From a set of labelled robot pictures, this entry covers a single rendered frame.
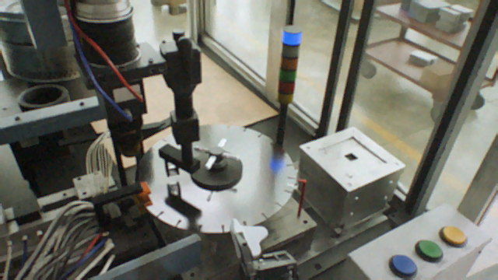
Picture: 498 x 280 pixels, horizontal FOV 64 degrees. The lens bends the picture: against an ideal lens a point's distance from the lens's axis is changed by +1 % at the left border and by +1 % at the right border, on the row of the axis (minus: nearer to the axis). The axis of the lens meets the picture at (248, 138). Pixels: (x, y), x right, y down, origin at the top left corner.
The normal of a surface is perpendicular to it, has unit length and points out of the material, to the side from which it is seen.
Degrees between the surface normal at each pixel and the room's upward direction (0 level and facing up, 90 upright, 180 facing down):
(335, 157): 0
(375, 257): 0
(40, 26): 90
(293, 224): 0
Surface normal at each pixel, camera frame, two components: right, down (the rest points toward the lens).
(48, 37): 0.51, 0.54
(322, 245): 0.04, -0.80
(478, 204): -0.86, 0.28
